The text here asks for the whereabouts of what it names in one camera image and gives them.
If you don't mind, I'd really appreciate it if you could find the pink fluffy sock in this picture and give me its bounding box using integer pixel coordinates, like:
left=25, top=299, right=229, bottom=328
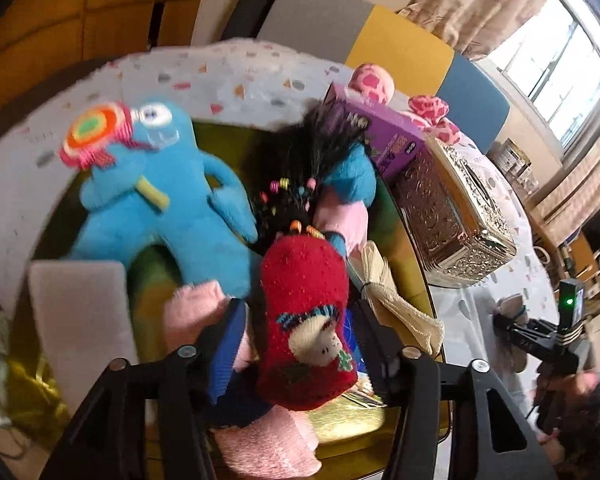
left=162, top=280, right=323, bottom=478

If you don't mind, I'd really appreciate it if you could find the row of tins and packets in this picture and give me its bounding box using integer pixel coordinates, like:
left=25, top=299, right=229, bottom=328
left=490, top=137, right=541, bottom=196

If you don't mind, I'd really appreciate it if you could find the grey yellow blue chair back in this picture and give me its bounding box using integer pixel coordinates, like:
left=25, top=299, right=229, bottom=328
left=255, top=0, right=511, bottom=156

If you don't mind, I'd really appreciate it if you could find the cream knitted sock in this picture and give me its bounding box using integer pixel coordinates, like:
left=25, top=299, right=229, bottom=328
left=357, top=240, right=446, bottom=353

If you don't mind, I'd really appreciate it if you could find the wooden wardrobe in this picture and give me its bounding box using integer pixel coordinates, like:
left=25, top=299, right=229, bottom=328
left=0, top=0, right=216, bottom=121

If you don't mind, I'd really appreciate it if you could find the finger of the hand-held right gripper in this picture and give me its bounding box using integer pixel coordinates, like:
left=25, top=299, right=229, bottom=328
left=495, top=312, right=528, bottom=356

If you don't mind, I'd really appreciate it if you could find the silver ornate tissue box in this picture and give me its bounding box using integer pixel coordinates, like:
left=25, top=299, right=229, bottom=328
left=390, top=135, right=518, bottom=288

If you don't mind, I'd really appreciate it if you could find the blue plush toy with lollipop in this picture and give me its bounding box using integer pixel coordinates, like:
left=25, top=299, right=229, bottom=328
left=59, top=100, right=261, bottom=301

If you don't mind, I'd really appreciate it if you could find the blue plush toy pink cloth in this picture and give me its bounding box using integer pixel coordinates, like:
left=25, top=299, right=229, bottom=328
left=312, top=142, right=378, bottom=256

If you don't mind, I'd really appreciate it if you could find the window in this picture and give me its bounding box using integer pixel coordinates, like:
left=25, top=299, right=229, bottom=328
left=490, top=0, right=600, bottom=146

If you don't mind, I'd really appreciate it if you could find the black beaded hair wig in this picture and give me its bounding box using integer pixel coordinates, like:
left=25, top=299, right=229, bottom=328
left=245, top=102, right=366, bottom=236

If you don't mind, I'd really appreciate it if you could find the pink spotted plush toy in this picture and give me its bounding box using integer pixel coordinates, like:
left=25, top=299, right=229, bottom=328
left=349, top=62, right=463, bottom=146

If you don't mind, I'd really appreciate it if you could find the purple cardboard box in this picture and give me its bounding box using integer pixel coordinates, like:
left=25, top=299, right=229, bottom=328
left=325, top=81, right=426, bottom=181

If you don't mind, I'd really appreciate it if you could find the gold metal tin box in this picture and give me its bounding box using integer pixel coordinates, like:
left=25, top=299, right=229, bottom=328
left=5, top=117, right=456, bottom=466

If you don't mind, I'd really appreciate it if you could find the beige patterned curtain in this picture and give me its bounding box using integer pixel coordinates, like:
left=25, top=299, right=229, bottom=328
left=525, top=125, right=600, bottom=233
left=395, top=0, right=561, bottom=61

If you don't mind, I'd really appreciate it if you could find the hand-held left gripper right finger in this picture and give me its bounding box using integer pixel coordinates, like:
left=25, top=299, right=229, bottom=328
left=350, top=299, right=548, bottom=480

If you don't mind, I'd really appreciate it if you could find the beige sock with blue band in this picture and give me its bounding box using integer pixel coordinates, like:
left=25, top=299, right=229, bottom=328
left=492, top=294, right=531, bottom=373

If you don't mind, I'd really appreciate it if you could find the red sock with doll face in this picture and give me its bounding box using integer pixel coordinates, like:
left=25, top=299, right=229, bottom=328
left=256, top=234, right=358, bottom=411

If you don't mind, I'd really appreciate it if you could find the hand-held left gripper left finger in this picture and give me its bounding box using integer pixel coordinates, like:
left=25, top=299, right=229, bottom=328
left=40, top=299, right=251, bottom=480

